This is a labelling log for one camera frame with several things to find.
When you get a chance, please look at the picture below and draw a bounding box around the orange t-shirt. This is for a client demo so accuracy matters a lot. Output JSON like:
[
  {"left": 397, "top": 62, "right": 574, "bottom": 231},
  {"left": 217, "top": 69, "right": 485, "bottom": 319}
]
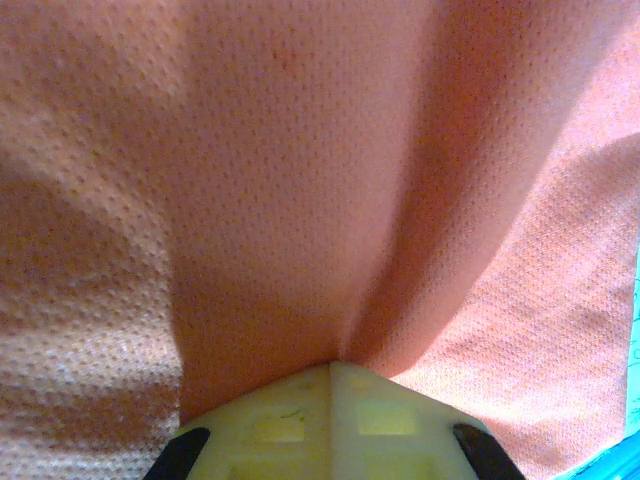
[{"left": 0, "top": 0, "right": 640, "bottom": 480}]

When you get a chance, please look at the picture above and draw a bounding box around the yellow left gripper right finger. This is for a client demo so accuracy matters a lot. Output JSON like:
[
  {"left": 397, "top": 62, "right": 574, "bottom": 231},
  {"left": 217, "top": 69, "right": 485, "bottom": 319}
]
[{"left": 329, "top": 361, "right": 527, "bottom": 480}]

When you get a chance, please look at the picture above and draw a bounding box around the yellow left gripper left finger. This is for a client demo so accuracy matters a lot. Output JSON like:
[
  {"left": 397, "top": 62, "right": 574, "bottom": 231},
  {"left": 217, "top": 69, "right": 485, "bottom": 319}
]
[{"left": 143, "top": 362, "right": 332, "bottom": 480}]

